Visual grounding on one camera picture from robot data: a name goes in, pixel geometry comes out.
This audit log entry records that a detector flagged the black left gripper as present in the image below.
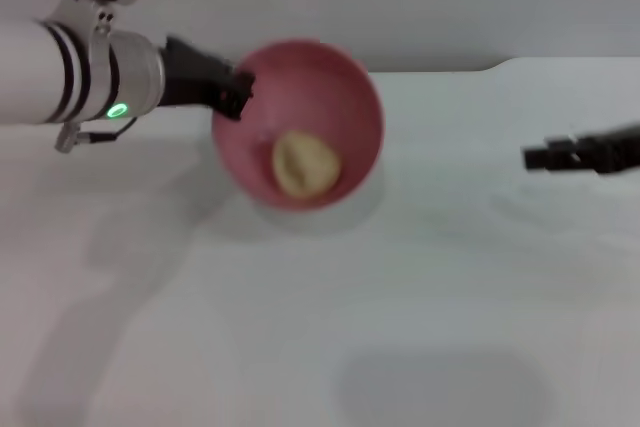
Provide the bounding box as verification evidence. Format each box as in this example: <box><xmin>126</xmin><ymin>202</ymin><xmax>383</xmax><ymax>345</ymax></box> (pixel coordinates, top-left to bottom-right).
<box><xmin>159</xmin><ymin>35</ymin><xmax>257</xmax><ymax>122</ymax></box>

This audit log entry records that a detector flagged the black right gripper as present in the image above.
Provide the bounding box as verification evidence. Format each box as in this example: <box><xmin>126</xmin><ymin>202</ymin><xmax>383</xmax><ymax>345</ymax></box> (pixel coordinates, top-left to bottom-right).
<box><xmin>522</xmin><ymin>121</ymin><xmax>640</xmax><ymax>176</ymax></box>

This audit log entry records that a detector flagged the pink plastic bowl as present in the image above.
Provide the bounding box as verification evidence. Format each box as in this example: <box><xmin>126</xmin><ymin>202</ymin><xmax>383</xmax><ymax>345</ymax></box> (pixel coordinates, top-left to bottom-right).
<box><xmin>210</xmin><ymin>39</ymin><xmax>386</xmax><ymax>213</ymax></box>

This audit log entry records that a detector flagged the beige egg yolk pastry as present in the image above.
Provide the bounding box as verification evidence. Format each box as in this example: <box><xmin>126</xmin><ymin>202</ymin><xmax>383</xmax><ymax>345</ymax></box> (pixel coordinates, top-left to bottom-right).
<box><xmin>272</xmin><ymin>130</ymin><xmax>344</xmax><ymax>200</ymax></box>

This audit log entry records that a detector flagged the left wrist cable with plug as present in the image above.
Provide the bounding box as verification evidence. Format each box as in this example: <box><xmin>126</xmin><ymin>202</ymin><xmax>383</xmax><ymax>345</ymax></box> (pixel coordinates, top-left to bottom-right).
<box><xmin>54</xmin><ymin>116</ymin><xmax>139</xmax><ymax>154</ymax></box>

